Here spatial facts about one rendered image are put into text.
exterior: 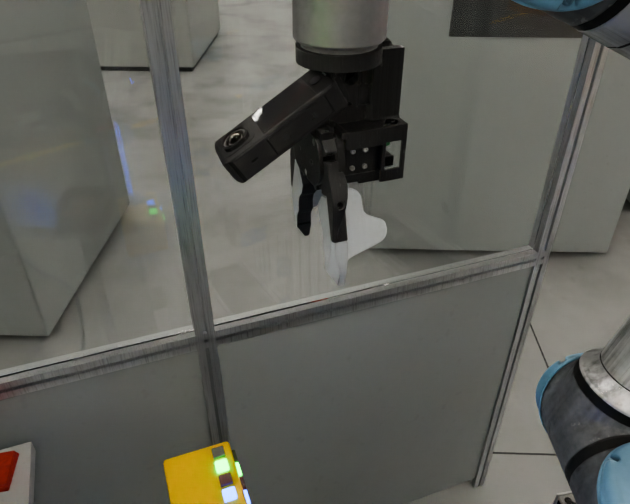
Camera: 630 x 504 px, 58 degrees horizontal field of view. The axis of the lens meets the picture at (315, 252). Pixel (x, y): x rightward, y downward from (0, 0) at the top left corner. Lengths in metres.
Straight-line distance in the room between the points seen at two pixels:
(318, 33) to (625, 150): 2.76
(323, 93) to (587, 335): 2.55
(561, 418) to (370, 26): 0.54
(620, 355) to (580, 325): 2.21
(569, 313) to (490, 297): 1.52
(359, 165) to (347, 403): 1.08
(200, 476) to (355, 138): 0.58
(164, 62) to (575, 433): 0.76
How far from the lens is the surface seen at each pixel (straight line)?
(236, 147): 0.47
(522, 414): 2.47
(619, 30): 0.37
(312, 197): 0.57
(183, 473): 0.90
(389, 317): 1.37
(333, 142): 0.48
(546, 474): 2.32
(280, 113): 0.47
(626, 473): 0.72
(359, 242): 0.52
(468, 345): 1.59
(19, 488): 1.24
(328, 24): 0.45
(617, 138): 3.10
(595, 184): 3.18
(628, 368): 0.75
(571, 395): 0.79
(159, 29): 0.92
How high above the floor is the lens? 1.80
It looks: 35 degrees down
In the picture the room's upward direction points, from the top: straight up
